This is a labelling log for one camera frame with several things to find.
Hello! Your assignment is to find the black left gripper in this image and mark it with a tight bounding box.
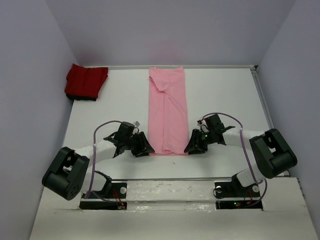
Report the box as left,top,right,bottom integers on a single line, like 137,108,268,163
124,131,154,158

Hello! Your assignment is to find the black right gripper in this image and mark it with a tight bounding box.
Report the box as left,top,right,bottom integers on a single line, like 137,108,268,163
184,128,215,155

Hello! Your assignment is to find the pink t shirt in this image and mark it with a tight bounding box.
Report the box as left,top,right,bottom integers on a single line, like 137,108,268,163
147,66,189,156

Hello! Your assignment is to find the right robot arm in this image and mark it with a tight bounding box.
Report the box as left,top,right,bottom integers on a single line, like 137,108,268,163
184,112,298,200

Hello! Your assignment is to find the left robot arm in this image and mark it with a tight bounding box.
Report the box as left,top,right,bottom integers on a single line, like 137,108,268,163
41,121,155,201

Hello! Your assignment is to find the red folded t shirt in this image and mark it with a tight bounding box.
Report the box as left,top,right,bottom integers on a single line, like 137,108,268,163
64,64,109,102

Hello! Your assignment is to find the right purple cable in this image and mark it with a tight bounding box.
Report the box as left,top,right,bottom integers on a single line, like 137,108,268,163
197,111,269,208

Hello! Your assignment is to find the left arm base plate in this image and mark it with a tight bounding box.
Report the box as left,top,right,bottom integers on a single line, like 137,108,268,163
79,181,128,211

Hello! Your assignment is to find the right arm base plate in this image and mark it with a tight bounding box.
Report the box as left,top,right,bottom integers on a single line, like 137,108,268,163
212,181,263,210

